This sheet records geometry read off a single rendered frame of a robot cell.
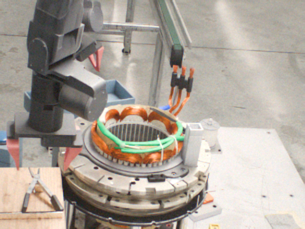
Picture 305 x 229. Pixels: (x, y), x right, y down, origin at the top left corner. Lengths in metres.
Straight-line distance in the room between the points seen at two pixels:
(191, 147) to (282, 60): 3.42
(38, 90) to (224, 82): 3.19
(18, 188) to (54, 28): 0.39
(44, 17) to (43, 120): 0.18
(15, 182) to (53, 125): 0.23
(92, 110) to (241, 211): 0.83
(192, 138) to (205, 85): 2.84
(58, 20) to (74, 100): 0.13
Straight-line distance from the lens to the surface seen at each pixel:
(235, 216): 1.77
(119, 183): 1.27
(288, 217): 1.80
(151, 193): 1.29
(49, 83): 1.07
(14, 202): 1.26
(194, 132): 1.30
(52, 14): 1.02
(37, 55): 1.05
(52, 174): 1.34
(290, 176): 1.98
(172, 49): 2.73
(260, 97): 4.13
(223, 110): 3.89
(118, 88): 1.70
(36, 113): 1.11
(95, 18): 1.45
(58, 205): 1.23
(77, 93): 1.05
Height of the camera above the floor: 1.84
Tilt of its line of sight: 30 degrees down
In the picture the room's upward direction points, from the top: 9 degrees clockwise
